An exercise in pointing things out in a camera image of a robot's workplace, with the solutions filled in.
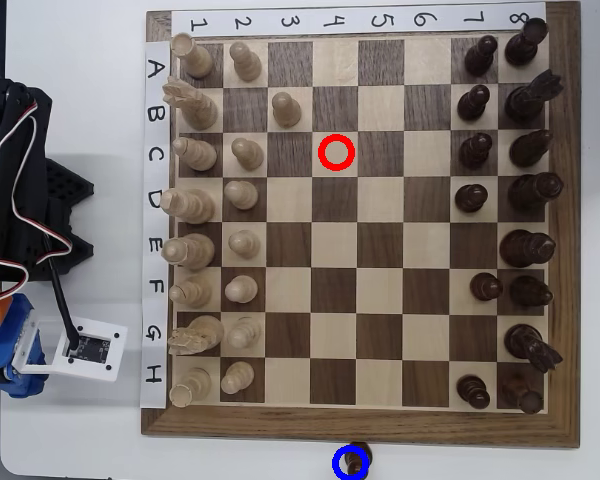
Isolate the white paper letter strip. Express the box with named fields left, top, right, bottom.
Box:
left=138, top=39, right=172, bottom=410

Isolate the light wooden rook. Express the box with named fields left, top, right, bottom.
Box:
left=168, top=367, right=214, bottom=409
left=170, top=32, right=215, bottom=79

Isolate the white red servo wire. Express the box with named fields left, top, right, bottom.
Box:
left=0, top=97, right=41, bottom=211
left=0, top=197, right=76, bottom=309

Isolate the dark wooden bishop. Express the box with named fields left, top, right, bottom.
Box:
left=508, top=274, right=555, bottom=308
left=508, top=128, right=555, bottom=169

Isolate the white paper number strip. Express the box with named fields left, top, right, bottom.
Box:
left=171, top=2, right=548, bottom=37

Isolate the light wooden knight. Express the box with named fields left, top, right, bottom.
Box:
left=161, top=77, right=219, bottom=132
left=167, top=315, right=226, bottom=357

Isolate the white camera mount with board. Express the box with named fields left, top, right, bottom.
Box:
left=11, top=316, right=130, bottom=384

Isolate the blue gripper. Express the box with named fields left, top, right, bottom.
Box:
left=0, top=293, right=49, bottom=400

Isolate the black camera cable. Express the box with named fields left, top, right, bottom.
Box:
left=42, top=232, right=81, bottom=351

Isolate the light wooden queen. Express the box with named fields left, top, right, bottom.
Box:
left=158, top=187, right=216, bottom=225

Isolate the dark wooden queen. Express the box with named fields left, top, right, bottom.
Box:
left=507, top=171, right=565, bottom=212

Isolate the dark wooden rook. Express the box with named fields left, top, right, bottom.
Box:
left=499, top=373, right=545, bottom=416
left=503, top=16, right=550, bottom=67

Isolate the dark wooden knight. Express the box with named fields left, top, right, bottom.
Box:
left=504, top=68, right=565, bottom=121
left=503, top=323, right=565, bottom=375

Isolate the light wooden king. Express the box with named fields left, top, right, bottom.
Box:
left=160, top=233, right=215, bottom=274

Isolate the light wooden bishop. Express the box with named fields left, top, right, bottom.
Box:
left=168, top=273, right=214, bottom=309
left=172, top=137, right=218, bottom=172

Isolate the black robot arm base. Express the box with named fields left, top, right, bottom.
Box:
left=27, top=157, right=96, bottom=281

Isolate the dark wooden king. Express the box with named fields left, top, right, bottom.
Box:
left=498, top=228, right=557, bottom=270

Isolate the dark wooden pawn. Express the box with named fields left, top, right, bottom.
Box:
left=454, top=183, right=490, bottom=214
left=458, top=132, right=494, bottom=170
left=457, top=83, right=492, bottom=123
left=336, top=440, right=375, bottom=480
left=469, top=272, right=505, bottom=302
left=463, top=33, right=500, bottom=78
left=456, top=374, right=492, bottom=410

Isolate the wooden chess board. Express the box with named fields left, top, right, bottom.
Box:
left=140, top=1, right=581, bottom=449

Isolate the light wooden pawn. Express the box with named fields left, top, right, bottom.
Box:
left=227, top=317, right=263, bottom=350
left=228, top=40, right=263, bottom=82
left=228, top=229, right=261, bottom=260
left=271, top=92, right=302, bottom=129
left=223, top=274, right=259, bottom=304
left=219, top=360, right=255, bottom=395
left=223, top=178, right=259, bottom=210
left=230, top=137, right=265, bottom=170

